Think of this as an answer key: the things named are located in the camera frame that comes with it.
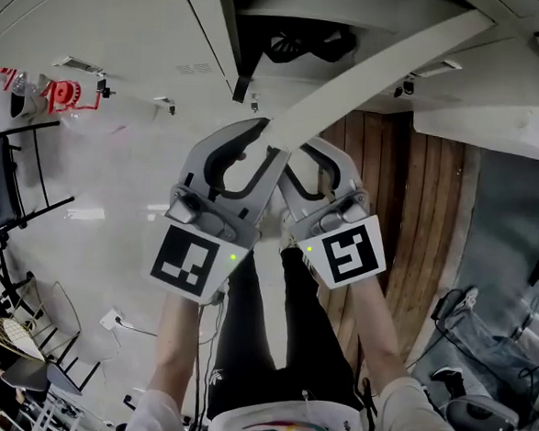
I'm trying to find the person's black trousers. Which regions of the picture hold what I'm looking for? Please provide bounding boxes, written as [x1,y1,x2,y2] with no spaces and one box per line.
[204,243,378,431]

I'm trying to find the black bag with strap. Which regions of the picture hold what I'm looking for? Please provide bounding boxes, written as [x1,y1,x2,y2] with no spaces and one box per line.
[230,17,360,112]

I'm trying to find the person's right forearm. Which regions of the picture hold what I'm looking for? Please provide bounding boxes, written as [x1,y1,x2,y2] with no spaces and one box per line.
[337,274,416,398]

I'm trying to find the white waste bin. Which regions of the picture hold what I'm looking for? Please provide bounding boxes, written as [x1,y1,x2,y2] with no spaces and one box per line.
[7,89,47,121]

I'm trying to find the blue grey chair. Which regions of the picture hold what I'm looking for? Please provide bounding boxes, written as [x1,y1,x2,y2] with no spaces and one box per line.
[2,352,102,398]

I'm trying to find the wooden plank platform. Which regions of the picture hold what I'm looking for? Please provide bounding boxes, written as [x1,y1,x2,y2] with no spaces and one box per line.
[302,105,469,376]

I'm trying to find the person's right white shoe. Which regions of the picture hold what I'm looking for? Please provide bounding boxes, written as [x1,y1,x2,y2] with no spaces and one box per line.
[278,212,306,253]

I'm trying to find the grey padded chair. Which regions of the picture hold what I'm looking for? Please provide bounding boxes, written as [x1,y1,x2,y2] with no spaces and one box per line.
[445,392,522,431]

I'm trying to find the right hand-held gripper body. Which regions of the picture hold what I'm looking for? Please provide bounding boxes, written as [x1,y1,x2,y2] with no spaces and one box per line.
[284,185,393,294]

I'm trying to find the white foam block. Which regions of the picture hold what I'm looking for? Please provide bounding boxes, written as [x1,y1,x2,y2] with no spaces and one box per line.
[410,97,539,166]

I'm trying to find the white power strip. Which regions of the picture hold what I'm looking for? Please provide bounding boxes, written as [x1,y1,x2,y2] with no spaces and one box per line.
[98,307,124,333]

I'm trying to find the black power strip cable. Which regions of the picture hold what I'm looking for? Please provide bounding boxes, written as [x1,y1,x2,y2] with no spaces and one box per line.
[116,317,161,339]

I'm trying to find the locker door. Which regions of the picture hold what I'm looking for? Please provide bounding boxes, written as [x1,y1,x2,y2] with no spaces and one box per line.
[264,0,498,167]

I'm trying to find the person's white printed shirt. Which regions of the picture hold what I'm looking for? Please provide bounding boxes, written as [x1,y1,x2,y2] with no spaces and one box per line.
[118,356,470,431]

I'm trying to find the person's left forearm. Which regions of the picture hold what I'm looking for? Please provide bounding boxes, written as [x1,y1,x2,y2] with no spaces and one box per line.
[145,289,221,413]

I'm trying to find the gold wire chair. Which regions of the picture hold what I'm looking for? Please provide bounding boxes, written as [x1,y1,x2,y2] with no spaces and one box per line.
[0,276,86,363]

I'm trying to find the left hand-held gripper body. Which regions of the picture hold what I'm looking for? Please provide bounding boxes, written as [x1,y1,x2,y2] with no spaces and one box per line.
[139,181,264,310]

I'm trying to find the clear water jug red cap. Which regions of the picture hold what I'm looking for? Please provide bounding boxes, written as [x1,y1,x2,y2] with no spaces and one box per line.
[46,77,103,119]
[0,66,37,97]

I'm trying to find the grey metal locker cabinet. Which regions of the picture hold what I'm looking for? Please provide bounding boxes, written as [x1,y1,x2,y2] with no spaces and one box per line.
[0,0,539,171]

